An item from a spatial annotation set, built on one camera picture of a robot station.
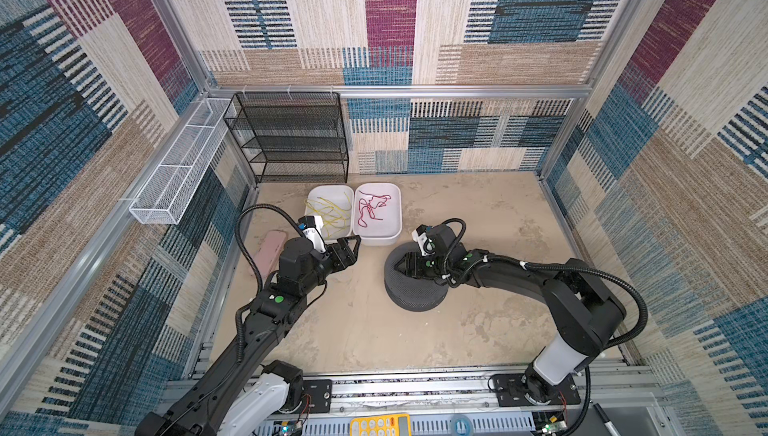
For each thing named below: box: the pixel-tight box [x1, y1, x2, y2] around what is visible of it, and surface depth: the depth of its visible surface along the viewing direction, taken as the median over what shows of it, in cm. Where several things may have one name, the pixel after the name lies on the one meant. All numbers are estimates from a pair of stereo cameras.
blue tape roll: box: [450, 415, 474, 436], surface depth 71 cm
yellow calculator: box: [349, 413, 412, 436], surface depth 70 cm
